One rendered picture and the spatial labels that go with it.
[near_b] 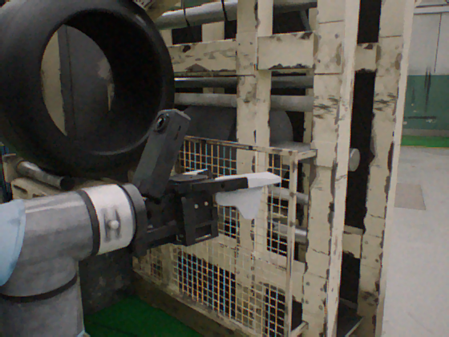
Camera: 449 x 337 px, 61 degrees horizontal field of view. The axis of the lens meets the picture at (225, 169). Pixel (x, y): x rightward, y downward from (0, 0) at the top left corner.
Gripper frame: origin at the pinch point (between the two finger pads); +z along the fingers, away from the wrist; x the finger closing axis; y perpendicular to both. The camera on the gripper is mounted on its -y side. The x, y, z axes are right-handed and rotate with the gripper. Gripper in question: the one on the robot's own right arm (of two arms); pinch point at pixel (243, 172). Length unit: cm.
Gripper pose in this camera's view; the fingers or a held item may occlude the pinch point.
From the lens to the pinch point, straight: 58.0
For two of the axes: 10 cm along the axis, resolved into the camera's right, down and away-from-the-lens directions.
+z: 7.5, -1.4, 6.4
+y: 0.9, 9.9, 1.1
